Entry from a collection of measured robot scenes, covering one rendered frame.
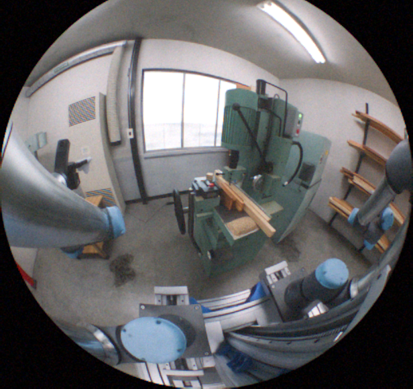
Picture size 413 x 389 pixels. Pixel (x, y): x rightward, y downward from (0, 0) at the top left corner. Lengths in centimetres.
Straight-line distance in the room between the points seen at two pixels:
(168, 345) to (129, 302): 121
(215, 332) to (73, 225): 56
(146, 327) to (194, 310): 25
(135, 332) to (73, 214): 23
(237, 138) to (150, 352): 76
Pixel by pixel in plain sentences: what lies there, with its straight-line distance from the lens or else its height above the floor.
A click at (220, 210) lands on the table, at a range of 64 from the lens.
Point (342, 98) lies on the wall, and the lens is 291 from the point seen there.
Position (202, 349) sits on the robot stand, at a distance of 52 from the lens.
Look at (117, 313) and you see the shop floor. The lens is 152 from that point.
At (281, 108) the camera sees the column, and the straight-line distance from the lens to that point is 77.
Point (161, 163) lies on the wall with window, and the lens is 199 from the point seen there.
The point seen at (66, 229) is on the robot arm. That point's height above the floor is 125.
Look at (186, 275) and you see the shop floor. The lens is 140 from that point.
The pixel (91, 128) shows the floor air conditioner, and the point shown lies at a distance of 175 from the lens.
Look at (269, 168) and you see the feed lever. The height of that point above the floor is 113.
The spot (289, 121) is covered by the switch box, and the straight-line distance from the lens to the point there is 80.
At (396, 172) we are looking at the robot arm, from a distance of 39.
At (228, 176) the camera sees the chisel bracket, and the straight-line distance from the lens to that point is 70.
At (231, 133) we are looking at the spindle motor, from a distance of 62.
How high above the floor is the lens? 132
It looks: 28 degrees down
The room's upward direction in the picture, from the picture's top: 4 degrees clockwise
